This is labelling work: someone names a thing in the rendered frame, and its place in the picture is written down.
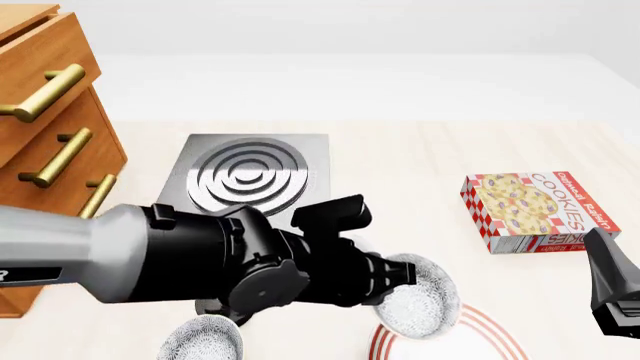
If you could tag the white plate with red rings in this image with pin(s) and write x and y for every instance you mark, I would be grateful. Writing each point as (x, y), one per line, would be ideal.
(450, 350)

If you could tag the black patterned bowl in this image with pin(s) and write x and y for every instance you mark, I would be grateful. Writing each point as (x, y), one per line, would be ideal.
(425, 303)
(202, 339)

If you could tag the flat black stove plate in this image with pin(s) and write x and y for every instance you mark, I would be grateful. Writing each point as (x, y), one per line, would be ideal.
(250, 176)

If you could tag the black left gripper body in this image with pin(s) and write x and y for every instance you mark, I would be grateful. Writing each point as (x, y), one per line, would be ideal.
(387, 275)

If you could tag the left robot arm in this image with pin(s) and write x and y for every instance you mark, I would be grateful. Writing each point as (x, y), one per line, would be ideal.
(150, 255)

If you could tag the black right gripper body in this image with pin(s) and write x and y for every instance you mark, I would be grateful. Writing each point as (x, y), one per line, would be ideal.
(620, 315)

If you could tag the wooden drawer, open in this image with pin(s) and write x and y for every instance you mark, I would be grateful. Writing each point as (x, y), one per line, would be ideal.
(45, 48)

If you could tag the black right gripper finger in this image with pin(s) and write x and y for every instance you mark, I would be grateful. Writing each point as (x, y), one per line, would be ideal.
(607, 262)

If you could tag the wooden cabinet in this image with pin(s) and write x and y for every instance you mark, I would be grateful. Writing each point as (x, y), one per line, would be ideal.
(20, 300)

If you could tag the printed cookies box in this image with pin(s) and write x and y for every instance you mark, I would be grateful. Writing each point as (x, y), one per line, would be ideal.
(525, 206)

